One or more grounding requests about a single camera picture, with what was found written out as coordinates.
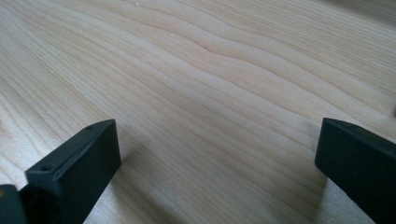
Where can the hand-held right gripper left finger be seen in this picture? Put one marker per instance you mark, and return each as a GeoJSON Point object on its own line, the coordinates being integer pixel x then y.
{"type": "Point", "coordinates": [74, 174]}

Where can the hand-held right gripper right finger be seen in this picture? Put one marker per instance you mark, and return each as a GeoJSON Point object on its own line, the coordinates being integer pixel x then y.
{"type": "Point", "coordinates": [358, 165]}

